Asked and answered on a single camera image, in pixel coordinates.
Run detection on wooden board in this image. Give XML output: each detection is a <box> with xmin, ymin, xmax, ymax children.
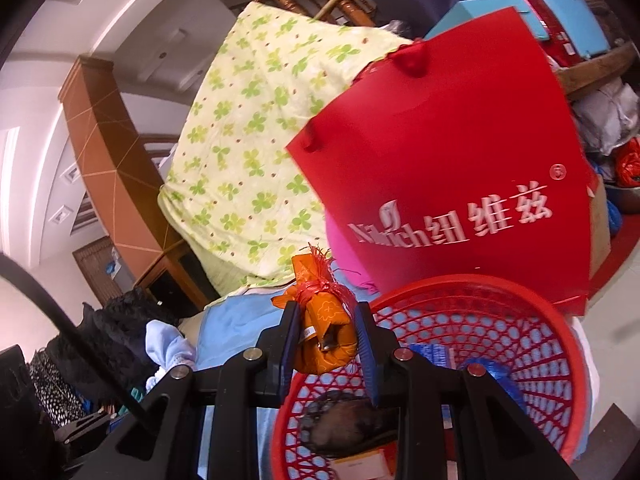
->
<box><xmin>555</xmin><ymin>42</ymin><xmax>640</xmax><ymax>101</ymax></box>

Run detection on black plastic bag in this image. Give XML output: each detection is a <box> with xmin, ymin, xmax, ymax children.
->
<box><xmin>302</xmin><ymin>390</ymin><xmax>401</xmax><ymax>458</ymax></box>

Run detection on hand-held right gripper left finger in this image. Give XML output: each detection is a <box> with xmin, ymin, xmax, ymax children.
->
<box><xmin>85</xmin><ymin>302</ymin><xmax>306</xmax><ymax>480</ymax></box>

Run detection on green clover print quilt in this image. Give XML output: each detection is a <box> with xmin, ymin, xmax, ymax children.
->
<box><xmin>157</xmin><ymin>1</ymin><xmax>416</xmax><ymax>298</ymax></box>

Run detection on wooden cabinet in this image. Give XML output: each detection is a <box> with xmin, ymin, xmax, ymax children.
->
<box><xmin>57</xmin><ymin>56</ymin><xmax>221</xmax><ymax>311</ymax></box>

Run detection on black cable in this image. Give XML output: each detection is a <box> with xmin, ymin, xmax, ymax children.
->
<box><xmin>0</xmin><ymin>252</ymin><xmax>151</xmax><ymax>431</ymax></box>

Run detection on light blue garment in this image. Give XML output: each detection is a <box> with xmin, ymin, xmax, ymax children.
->
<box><xmin>145</xmin><ymin>319</ymin><xmax>198</xmax><ymax>393</ymax></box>

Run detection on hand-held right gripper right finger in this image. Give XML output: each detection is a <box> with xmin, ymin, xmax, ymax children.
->
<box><xmin>354</xmin><ymin>302</ymin><xmax>581</xmax><ymax>480</ymax></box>

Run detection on beige mattress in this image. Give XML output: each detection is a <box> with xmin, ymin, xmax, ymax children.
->
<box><xmin>177</xmin><ymin>310</ymin><xmax>211</xmax><ymax>341</ymax></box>

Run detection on orange cloth pouch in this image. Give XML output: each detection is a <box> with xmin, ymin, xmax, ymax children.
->
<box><xmin>271</xmin><ymin>242</ymin><xmax>358</xmax><ymax>375</ymax></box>

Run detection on black clothes heap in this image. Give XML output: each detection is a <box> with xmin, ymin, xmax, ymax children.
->
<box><xmin>45</xmin><ymin>287</ymin><xmax>181</xmax><ymax>391</ymax></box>

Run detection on red paper bag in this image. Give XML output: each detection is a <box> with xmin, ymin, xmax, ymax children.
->
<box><xmin>285</xmin><ymin>6</ymin><xmax>613</xmax><ymax>317</ymax></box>

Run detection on grey plastic bags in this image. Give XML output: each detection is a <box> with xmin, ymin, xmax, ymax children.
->
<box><xmin>570</xmin><ymin>82</ymin><xmax>640</xmax><ymax>158</ymax></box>

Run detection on blue blanket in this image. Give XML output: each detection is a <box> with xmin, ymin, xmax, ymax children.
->
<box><xmin>192</xmin><ymin>269</ymin><xmax>593</xmax><ymax>480</ymax></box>

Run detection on brown lattice door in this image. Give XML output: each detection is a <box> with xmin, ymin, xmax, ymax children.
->
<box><xmin>72</xmin><ymin>235</ymin><xmax>136</xmax><ymax>301</ymax></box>

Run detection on white orange box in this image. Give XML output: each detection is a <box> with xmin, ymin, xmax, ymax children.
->
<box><xmin>332</xmin><ymin>447</ymin><xmax>401</xmax><ymax>480</ymax></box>

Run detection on red plastic basket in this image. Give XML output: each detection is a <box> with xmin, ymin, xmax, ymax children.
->
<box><xmin>270</xmin><ymin>274</ymin><xmax>593</xmax><ymax>480</ymax></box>

